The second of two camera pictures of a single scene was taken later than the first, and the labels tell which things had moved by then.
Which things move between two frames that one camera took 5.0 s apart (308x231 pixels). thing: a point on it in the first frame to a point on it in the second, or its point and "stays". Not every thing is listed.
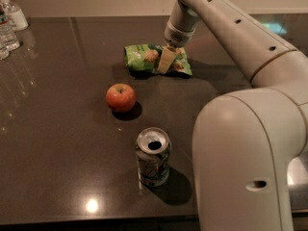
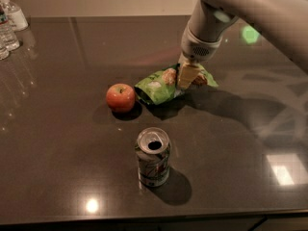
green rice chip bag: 146,58 to 162,88
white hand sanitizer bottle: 13,12 stays
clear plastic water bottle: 9,39 stays
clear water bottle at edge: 4,49 stays
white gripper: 177,37 to 196,48
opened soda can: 153,156 stays
